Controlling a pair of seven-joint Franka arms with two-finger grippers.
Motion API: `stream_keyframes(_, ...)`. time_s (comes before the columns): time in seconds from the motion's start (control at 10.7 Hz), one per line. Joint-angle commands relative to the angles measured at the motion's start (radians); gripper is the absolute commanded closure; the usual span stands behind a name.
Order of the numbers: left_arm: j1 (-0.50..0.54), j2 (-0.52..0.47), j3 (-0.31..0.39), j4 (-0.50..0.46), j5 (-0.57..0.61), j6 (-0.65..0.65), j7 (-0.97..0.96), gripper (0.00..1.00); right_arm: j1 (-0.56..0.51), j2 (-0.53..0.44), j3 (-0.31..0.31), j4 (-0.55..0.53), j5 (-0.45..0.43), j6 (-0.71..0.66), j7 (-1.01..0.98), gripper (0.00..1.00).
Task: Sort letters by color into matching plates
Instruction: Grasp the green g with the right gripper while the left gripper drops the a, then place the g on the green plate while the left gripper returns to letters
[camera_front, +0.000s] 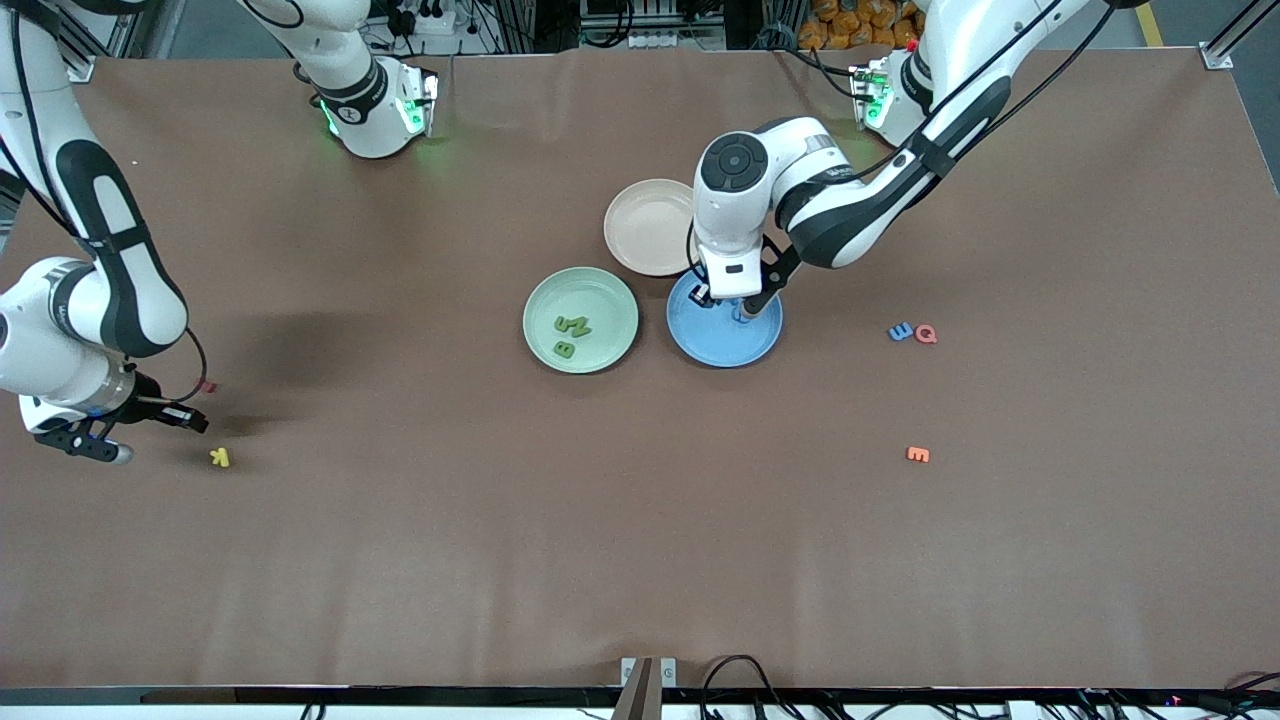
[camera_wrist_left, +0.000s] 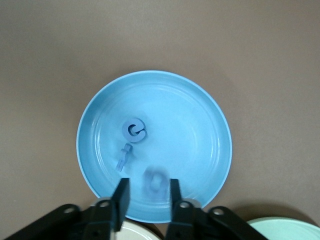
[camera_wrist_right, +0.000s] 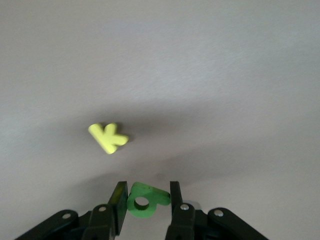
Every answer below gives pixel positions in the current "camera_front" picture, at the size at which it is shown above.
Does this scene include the blue round plate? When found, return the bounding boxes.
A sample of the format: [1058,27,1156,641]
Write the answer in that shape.
[666,262,784,369]

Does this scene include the beige round plate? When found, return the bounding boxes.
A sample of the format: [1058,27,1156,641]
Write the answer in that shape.
[603,178,701,278]

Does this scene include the light green round plate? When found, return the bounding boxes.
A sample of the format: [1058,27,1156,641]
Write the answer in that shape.
[522,266,640,375]

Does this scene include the brown table cover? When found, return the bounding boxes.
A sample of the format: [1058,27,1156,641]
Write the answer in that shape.
[0,48,1280,691]

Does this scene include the orange snack bags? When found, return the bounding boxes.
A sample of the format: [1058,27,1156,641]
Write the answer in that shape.
[800,0,926,51]

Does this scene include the white power strip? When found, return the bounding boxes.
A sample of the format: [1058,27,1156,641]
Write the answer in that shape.
[385,0,456,36]

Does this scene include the aluminium frame post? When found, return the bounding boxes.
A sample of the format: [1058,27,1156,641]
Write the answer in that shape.
[55,15,96,83]
[1200,0,1280,71]

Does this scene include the black looped cable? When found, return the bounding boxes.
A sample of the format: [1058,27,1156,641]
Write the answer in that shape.
[700,655,791,720]

